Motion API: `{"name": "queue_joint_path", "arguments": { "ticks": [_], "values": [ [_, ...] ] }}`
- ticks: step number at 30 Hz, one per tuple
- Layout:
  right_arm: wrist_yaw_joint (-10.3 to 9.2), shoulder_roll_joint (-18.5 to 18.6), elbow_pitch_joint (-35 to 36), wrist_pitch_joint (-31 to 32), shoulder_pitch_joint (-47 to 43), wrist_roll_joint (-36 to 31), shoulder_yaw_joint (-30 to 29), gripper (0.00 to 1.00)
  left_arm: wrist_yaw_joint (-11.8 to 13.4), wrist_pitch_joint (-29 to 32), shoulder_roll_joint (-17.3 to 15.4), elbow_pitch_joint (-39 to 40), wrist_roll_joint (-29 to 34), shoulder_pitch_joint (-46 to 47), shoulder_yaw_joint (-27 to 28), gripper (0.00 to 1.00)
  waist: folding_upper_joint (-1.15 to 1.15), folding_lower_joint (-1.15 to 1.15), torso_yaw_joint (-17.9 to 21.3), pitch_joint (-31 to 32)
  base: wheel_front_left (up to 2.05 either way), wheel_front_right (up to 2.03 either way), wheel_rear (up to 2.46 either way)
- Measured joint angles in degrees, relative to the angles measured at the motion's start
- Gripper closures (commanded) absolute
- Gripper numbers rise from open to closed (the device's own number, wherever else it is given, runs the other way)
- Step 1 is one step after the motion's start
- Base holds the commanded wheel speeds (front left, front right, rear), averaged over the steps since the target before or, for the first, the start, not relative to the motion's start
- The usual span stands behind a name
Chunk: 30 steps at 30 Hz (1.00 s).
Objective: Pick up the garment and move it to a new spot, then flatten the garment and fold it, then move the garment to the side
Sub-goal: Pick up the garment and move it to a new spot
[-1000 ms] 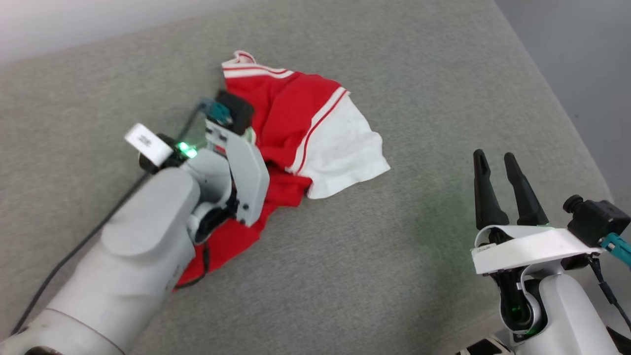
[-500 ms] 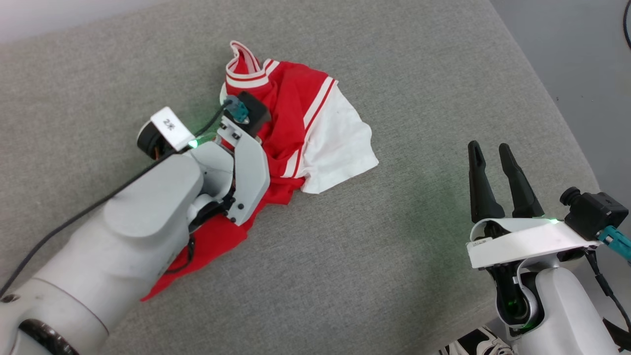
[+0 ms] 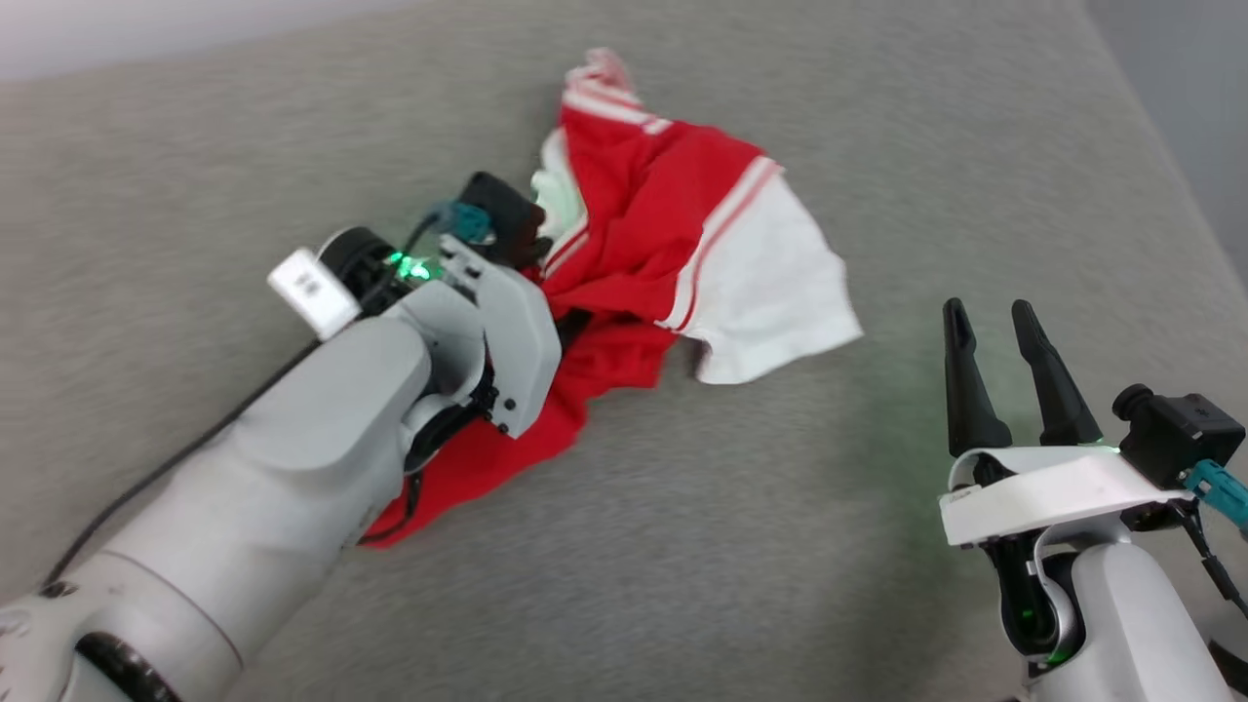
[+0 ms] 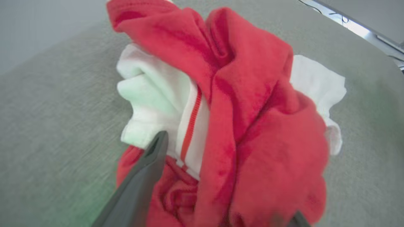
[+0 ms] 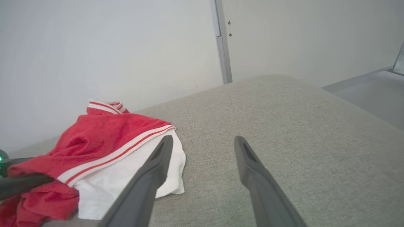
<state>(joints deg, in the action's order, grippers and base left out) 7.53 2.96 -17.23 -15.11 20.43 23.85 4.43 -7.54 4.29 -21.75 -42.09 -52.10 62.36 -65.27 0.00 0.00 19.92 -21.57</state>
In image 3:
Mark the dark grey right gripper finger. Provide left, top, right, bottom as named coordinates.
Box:
left=1011, top=299, right=1106, bottom=449
left=942, top=297, right=1016, bottom=458

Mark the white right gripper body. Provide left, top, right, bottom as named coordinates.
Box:
left=938, top=443, right=1196, bottom=548

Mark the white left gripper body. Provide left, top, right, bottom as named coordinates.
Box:
left=434, top=237, right=564, bottom=437

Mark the red and white shirt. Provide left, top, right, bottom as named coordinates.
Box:
left=359, top=47, right=865, bottom=549

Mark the white rectangular label tag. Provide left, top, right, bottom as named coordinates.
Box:
left=267, top=248, right=363, bottom=340

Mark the grey fabric sofa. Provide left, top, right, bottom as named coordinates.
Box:
left=0, top=0, right=1248, bottom=702

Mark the teal left camera connector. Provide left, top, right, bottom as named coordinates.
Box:
left=429, top=201, right=494, bottom=245

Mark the teal camera connector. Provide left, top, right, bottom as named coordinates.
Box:
left=1184, top=460, right=1248, bottom=533
left=429, top=201, right=494, bottom=245

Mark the teal right camera connector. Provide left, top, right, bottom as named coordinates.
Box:
left=1184, top=460, right=1248, bottom=533

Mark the black right camera cable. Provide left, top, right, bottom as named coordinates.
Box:
left=1174, top=501, right=1248, bottom=621

